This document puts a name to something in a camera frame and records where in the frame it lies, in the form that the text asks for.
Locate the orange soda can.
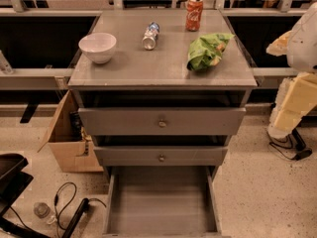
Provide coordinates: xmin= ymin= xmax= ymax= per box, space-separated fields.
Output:
xmin=185 ymin=0 xmax=203 ymax=32

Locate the black cable at right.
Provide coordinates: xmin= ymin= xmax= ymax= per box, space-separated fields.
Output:
xmin=266 ymin=128 xmax=313 ymax=162

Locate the clear plastic bottle on floor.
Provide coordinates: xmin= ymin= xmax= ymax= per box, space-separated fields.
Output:
xmin=33 ymin=202 xmax=56 ymax=225

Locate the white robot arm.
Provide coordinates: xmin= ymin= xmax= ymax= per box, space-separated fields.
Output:
xmin=266 ymin=3 xmax=317 ymax=139

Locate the open grey bottom drawer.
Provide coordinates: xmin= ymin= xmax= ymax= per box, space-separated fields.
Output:
xmin=102 ymin=166 xmax=222 ymax=238

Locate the grey middle drawer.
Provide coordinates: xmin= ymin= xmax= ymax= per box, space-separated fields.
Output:
xmin=94 ymin=146 xmax=228 ymax=167

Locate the cardboard box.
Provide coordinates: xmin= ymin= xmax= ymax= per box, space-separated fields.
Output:
xmin=39 ymin=91 xmax=103 ymax=173

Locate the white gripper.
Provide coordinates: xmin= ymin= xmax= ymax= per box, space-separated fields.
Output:
xmin=267 ymin=72 xmax=317 ymax=139

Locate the crushed silver blue can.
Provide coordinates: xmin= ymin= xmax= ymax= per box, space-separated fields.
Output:
xmin=142 ymin=22 xmax=159 ymax=51

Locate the green rice chip bag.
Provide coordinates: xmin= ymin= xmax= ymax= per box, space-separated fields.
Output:
xmin=187 ymin=33 xmax=234 ymax=71

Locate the black chair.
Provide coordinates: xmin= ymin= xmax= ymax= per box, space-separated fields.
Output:
xmin=0 ymin=153 xmax=50 ymax=238

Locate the white ceramic bowl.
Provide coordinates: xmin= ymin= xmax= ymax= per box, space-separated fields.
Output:
xmin=78 ymin=33 xmax=117 ymax=63

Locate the grey top drawer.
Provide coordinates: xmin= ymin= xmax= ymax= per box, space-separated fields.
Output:
xmin=78 ymin=107 xmax=246 ymax=136

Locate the grey drawer cabinet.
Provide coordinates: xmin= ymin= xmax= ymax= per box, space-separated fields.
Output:
xmin=67 ymin=9 xmax=259 ymax=238

